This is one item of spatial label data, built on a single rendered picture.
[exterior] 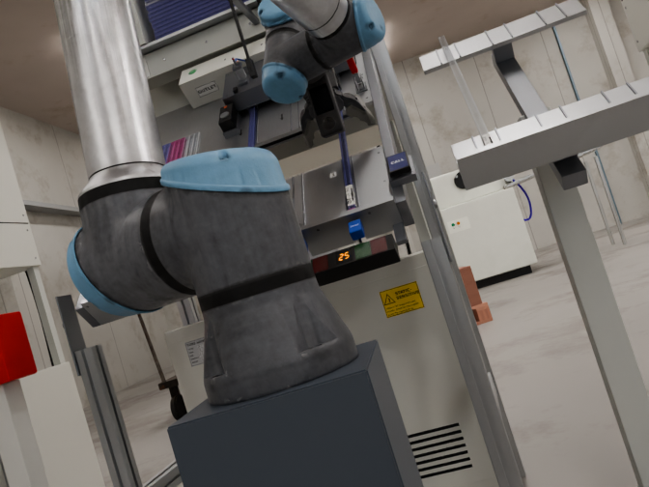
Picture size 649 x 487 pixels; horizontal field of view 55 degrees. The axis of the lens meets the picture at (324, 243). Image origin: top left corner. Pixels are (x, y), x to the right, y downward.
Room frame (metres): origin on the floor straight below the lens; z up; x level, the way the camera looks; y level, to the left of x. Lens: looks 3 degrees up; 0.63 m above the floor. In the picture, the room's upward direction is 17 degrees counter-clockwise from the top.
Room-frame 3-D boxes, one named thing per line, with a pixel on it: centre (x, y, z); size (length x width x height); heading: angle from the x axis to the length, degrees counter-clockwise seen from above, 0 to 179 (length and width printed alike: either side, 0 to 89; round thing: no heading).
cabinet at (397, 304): (1.81, 0.05, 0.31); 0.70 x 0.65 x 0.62; 78
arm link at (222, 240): (0.61, 0.08, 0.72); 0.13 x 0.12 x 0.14; 58
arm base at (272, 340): (0.61, 0.08, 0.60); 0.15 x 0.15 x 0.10
